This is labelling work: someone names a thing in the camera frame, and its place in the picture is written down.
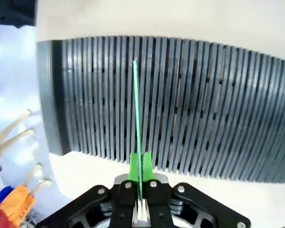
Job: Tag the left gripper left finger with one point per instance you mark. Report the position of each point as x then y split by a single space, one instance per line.
123 202

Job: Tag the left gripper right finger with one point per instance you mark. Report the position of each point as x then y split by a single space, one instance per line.
159 202

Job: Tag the green PCB board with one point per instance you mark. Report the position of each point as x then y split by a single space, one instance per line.
137 107

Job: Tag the black slotted PCB rack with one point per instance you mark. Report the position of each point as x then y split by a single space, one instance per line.
204 107

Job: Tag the mannequin in orange shorts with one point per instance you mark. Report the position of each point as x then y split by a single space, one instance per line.
16 204

